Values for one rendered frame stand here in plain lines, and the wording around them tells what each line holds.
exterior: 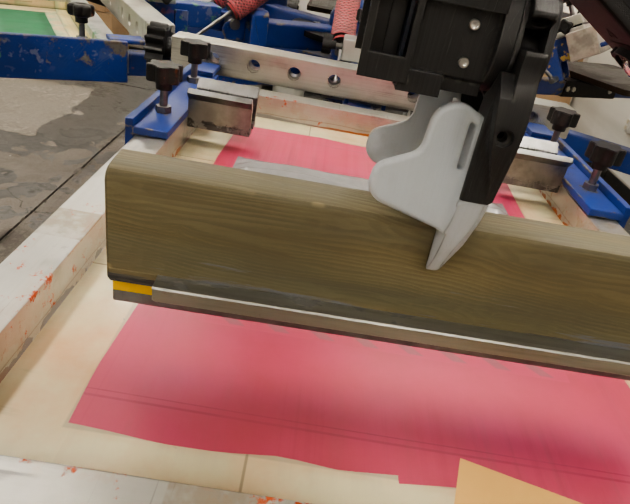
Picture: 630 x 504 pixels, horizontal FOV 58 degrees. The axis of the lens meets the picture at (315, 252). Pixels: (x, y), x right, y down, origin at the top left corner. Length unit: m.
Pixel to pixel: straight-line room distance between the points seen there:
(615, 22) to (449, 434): 0.26
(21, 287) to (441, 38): 0.31
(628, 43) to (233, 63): 0.77
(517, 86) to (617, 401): 0.31
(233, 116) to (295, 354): 0.42
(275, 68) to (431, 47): 0.73
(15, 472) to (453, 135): 0.26
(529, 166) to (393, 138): 0.49
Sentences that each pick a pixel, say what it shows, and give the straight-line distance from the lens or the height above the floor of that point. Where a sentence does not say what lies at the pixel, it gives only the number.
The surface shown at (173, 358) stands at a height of 0.95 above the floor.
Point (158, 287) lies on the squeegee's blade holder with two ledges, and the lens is 0.34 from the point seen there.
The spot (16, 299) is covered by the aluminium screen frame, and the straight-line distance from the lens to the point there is 0.42.
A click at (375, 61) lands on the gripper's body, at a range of 0.26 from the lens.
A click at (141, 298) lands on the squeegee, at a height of 1.02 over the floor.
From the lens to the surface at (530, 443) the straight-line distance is 0.44.
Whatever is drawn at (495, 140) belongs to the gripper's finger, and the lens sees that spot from 0.27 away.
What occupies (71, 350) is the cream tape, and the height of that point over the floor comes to 0.95.
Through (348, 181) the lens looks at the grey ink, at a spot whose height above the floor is 0.96.
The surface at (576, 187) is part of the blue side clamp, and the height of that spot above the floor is 1.00.
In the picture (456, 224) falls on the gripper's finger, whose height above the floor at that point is 1.12.
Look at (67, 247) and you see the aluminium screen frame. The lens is 0.48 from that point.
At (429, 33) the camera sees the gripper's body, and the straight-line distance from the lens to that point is 0.27.
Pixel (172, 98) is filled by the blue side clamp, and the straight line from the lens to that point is 0.82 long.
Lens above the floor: 1.23
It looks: 30 degrees down
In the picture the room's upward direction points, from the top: 11 degrees clockwise
